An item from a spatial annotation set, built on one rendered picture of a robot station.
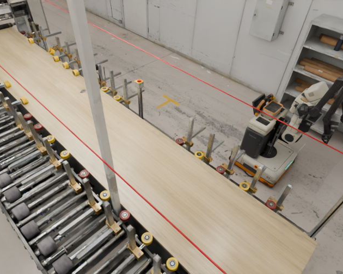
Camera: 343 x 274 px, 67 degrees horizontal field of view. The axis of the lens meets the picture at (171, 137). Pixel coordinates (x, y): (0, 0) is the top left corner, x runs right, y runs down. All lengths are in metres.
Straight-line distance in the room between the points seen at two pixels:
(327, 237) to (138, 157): 2.27
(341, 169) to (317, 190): 0.60
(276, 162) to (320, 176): 0.74
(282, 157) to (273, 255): 1.76
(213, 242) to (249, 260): 0.26
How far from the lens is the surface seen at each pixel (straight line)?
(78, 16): 1.19
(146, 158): 2.39
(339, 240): 3.55
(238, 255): 2.01
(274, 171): 3.39
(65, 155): 2.55
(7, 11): 5.31
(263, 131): 3.09
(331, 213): 2.19
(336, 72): 4.33
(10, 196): 2.52
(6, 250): 3.29
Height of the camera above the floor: 2.70
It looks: 44 degrees down
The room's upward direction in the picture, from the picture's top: 3 degrees clockwise
